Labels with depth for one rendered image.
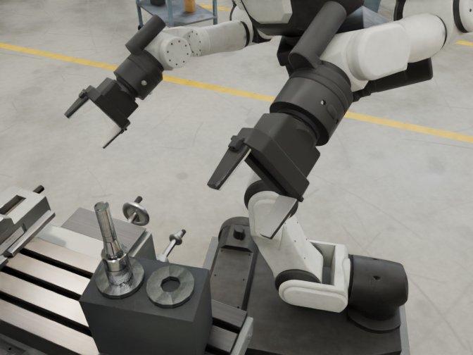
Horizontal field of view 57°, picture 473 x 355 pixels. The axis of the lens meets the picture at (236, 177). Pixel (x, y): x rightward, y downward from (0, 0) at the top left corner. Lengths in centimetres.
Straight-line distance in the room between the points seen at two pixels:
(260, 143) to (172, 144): 264
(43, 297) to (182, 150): 206
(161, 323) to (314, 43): 55
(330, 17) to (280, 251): 83
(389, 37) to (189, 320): 56
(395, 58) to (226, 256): 110
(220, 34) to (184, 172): 186
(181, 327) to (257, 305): 67
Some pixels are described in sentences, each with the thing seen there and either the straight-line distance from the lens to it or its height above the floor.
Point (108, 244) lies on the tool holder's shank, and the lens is 80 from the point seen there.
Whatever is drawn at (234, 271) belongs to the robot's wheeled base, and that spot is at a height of 59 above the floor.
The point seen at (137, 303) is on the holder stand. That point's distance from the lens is 85.
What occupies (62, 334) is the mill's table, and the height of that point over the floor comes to 93.
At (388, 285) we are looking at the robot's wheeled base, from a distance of 139.
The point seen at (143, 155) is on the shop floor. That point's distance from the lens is 306.
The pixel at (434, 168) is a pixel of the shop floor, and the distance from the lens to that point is 316.
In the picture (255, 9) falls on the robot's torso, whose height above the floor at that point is 151.
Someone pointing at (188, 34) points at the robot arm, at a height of 140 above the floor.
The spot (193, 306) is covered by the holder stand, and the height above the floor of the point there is 111.
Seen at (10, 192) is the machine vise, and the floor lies 100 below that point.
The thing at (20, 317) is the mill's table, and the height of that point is 93.
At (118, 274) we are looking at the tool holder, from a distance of 84.
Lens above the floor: 180
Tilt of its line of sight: 40 degrees down
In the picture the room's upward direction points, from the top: straight up
